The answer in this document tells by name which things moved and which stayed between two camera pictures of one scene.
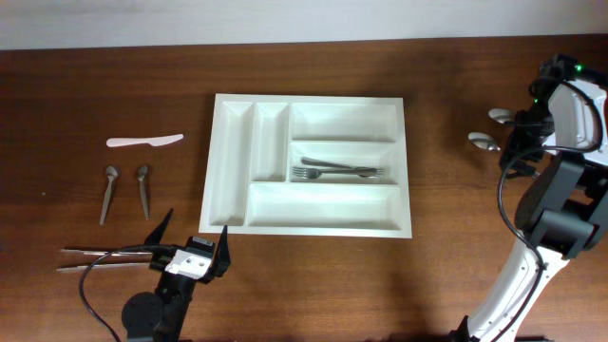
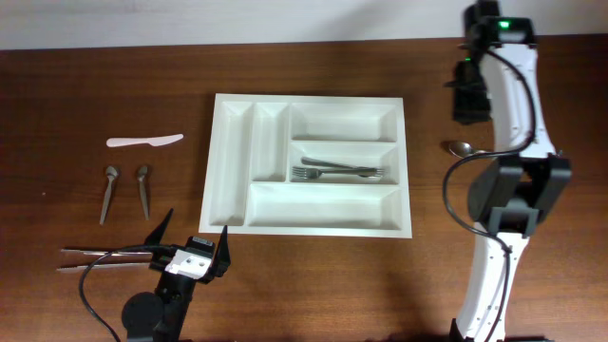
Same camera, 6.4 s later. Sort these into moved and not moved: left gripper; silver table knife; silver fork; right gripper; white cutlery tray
Moved: right gripper
Not moved: silver fork; left gripper; silver table knife; white cutlery tray
